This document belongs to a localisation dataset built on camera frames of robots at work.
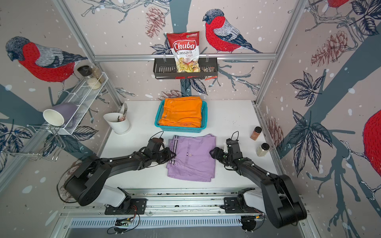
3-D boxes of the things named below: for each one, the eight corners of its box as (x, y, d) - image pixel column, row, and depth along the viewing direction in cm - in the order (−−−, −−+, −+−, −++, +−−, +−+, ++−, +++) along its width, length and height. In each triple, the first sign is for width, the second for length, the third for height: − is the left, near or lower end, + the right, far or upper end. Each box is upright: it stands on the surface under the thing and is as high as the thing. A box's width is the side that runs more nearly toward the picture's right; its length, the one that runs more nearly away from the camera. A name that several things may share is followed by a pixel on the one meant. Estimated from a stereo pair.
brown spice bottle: (251, 140, 99) (255, 132, 92) (249, 134, 102) (253, 126, 95) (258, 140, 99) (263, 132, 92) (256, 134, 102) (261, 126, 95)
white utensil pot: (115, 138, 102) (104, 125, 90) (113, 127, 108) (103, 114, 96) (131, 132, 105) (123, 119, 93) (129, 122, 111) (120, 108, 99)
